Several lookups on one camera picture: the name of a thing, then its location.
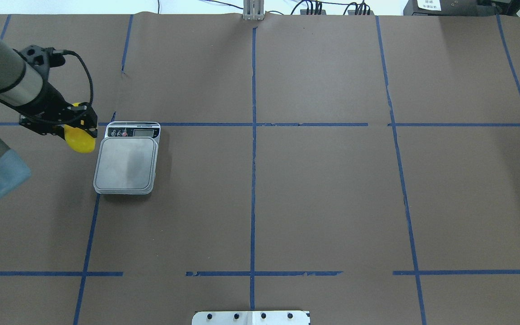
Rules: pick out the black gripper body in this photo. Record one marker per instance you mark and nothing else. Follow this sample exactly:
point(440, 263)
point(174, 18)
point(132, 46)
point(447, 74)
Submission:
point(51, 101)

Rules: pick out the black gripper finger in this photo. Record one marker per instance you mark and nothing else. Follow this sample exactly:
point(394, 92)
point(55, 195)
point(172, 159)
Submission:
point(83, 111)
point(90, 128)

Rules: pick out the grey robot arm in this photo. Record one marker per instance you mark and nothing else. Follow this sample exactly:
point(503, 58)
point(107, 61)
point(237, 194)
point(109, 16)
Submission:
point(25, 88)

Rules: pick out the silver digital kitchen scale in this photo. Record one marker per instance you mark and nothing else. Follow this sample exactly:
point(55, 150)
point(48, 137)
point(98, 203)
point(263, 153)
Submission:
point(127, 158)

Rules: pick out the black power strip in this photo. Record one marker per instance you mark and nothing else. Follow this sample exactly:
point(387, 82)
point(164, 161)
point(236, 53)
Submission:
point(332, 7)

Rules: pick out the black box with label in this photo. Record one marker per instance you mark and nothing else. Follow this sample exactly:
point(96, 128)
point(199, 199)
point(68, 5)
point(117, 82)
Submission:
point(441, 8)

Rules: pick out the aluminium camera post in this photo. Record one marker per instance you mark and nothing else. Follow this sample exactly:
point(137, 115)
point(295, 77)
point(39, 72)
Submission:
point(253, 10)

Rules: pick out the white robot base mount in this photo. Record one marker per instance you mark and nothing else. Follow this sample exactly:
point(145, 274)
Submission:
point(277, 317)

